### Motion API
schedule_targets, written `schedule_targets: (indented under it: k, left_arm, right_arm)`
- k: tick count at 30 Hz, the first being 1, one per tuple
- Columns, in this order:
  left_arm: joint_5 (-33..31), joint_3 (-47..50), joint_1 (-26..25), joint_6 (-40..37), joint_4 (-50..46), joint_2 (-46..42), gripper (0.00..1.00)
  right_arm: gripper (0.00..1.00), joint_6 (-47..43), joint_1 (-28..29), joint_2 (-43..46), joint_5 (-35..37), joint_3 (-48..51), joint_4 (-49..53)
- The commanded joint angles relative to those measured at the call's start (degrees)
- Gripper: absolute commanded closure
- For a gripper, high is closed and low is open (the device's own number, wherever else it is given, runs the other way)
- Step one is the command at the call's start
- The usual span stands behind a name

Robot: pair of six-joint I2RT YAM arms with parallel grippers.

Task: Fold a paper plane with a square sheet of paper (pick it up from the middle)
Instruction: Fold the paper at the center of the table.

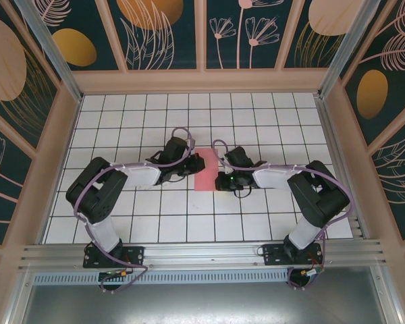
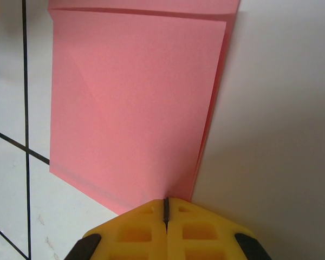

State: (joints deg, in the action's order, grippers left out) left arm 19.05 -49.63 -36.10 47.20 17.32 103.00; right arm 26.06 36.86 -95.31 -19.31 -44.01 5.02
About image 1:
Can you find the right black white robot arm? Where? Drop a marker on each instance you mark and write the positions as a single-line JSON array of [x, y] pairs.
[[320, 199]]

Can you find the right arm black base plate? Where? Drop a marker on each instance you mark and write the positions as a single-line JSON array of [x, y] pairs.
[[273, 253]]

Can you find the aluminium side rail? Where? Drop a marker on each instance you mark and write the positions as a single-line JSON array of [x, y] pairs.
[[341, 168]]

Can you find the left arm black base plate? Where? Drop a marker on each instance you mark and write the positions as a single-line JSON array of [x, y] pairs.
[[135, 254]]

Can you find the grey metal sheet panel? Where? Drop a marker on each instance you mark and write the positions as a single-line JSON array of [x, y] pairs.
[[202, 307]]

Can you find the pink paper sheet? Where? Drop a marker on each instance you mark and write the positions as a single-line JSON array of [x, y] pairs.
[[206, 179]]

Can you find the long aluminium mounting rail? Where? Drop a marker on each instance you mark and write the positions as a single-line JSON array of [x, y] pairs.
[[202, 253]]

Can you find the aluminium frame post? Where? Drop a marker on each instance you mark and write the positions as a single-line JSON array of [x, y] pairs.
[[47, 50], [351, 50]]

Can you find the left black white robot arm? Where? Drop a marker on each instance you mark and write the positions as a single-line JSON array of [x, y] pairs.
[[94, 195]]

